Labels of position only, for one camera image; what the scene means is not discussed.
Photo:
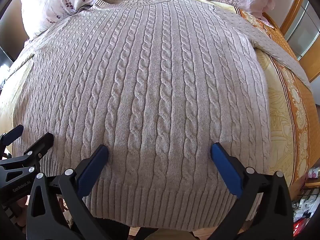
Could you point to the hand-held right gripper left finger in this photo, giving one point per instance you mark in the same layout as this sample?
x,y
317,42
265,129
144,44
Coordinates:
x,y
93,168

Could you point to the yellow orange patterned bed sheet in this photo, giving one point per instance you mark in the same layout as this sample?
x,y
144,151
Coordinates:
x,y
280,110

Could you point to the pink box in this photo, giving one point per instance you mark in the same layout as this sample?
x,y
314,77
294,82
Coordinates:
x,y
313,173

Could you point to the pale pink floral pillow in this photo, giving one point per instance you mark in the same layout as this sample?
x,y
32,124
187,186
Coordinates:
x,y
50,0

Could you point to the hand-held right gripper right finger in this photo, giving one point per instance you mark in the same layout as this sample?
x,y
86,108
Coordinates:
x,y
226,170

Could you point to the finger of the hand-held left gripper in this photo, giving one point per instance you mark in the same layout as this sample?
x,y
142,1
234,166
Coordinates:
x,y
41,143
13,133

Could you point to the red packet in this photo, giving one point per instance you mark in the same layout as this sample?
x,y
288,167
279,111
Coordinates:
x,y
300,223

